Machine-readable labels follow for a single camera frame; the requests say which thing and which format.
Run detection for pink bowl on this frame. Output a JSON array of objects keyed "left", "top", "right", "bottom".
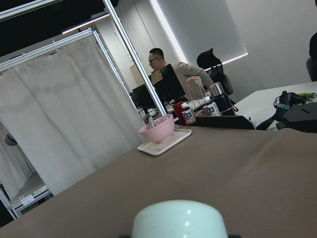
[{"left": 139, "top": 114, "right": 174, "bottom": 143}]

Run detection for dark blue thermos bottle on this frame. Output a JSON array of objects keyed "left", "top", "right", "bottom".
[{"left": 210, "top": 82, "right": 235, "bottom": 116}]

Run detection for seated man in beige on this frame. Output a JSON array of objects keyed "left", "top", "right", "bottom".
[{"left": 148, "top": 48, "right": 213, "bottom": 100}]

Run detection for red can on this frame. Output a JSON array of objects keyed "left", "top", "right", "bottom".
[{"left": 173, "top": 101, "right": 186, "bottom": 125}]

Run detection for black office chair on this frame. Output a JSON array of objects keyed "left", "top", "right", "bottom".
[{"left": 197, "top": 48, "right": 233, "bottom": 95}]

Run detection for green cup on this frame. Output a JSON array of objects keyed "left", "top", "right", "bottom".
[{"left": 131, "top": 200, "right": 228, "bottom": 238}]

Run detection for beige tray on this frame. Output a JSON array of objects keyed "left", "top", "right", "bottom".
[{"left": 137, "top": 128, "right": 192, "bottom": 156}]

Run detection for person in blue hoodie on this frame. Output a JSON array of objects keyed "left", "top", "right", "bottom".
[{"left": 306, "top": 33, "right": 317, "bottom": 82}]

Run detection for white curtain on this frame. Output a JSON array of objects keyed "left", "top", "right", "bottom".
[{"left": 0, "top": 36, "right": 144, "bottom": 194}]

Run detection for metal tongs in bowl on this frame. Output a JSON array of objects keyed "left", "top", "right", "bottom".
[{"left": 148, "top": 116, "right": 155, "bottom": 128}]

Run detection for metal reacher grabber pole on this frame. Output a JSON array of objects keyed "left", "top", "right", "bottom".
[{"left": 297, "top": 93, "right": 317, "bottom": 98}]

